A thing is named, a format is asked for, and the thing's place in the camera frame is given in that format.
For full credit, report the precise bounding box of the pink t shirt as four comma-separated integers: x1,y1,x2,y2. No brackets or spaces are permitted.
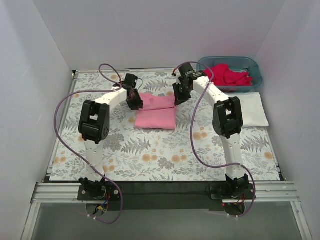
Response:
134,93,176,130

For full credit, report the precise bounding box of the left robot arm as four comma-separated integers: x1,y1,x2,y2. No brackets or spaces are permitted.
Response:
78,73,144,200

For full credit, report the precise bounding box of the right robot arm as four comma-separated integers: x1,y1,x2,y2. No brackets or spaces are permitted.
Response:
172,61,250,197

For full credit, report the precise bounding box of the red t shirt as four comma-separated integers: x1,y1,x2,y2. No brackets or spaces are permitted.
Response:
204,64,253,87

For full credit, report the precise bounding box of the floral table cloth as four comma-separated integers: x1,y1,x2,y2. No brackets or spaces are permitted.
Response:
48,70,285,182

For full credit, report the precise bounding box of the teal plastic basket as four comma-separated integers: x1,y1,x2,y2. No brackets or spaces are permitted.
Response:
196,56,263,93

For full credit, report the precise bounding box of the folded white t shirt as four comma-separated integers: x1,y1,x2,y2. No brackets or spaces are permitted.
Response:
228,92,269,128

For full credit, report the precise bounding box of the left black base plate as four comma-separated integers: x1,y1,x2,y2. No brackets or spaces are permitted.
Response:
76,184,121,201

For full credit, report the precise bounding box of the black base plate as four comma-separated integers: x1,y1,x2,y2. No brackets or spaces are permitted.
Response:
205,182,254,201
76,184,121,201

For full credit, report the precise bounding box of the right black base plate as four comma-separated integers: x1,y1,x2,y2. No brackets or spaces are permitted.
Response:
205,182,254,201

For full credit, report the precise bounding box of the aluminium frame rail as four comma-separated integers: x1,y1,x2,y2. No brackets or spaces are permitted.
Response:
22,181,312,240

